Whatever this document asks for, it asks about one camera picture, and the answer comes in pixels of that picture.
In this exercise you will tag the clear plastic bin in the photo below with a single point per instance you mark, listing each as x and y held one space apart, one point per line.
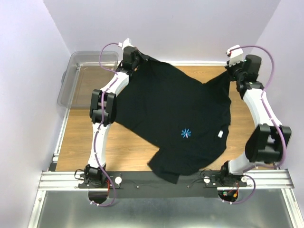
86 71

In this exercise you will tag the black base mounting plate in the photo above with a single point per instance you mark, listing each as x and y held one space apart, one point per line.
200 189

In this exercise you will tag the black t shirt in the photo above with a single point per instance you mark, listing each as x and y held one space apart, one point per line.
186 119

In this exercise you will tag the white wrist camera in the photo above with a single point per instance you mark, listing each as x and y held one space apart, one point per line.
125 44
235 54

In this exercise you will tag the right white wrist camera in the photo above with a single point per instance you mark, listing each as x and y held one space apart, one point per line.
235 54

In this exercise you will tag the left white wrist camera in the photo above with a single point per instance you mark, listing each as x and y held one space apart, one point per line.
125 44

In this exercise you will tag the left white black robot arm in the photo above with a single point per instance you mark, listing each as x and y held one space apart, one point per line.
103 111

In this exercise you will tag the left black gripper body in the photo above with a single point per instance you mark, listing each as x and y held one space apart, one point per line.
138 59

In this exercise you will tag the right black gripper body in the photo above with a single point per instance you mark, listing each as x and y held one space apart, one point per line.
234 71

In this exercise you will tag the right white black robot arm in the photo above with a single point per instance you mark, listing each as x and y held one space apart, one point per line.
267 145

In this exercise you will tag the aluminium frame rail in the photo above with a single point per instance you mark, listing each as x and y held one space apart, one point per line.
260 179

